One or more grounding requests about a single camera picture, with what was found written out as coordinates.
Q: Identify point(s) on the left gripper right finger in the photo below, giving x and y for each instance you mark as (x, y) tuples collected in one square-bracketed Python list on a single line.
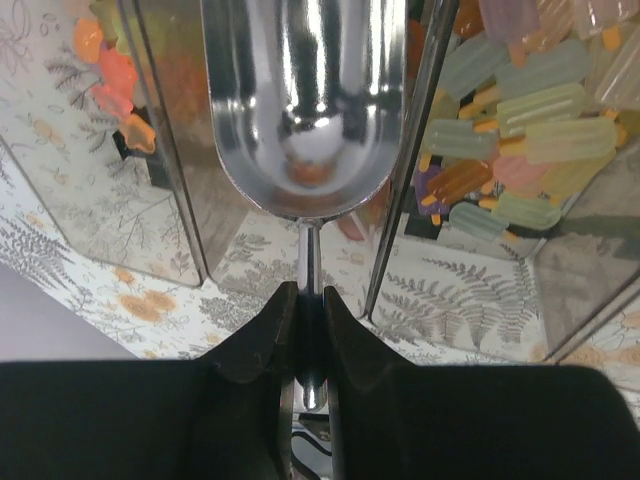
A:
[(393, 419)]

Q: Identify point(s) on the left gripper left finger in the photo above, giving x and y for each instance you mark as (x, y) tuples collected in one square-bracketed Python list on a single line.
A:
[(223, 415)]

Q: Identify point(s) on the clear compartment candy box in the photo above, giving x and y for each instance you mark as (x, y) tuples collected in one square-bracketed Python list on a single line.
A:
[(500, 150)]

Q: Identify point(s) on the metal candy scoop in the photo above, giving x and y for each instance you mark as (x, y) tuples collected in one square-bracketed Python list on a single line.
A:
[(307, 102)]

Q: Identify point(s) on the floral table mat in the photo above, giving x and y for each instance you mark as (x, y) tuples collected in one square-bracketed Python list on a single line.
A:
[(150, 300)]

